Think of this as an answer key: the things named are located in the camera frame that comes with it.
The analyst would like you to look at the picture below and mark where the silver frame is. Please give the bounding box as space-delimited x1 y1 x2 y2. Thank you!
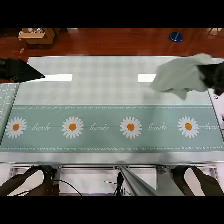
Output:
0 161 224 197

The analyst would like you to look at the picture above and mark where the pale green shirt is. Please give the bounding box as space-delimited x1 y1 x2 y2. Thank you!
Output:
149 53 224 101

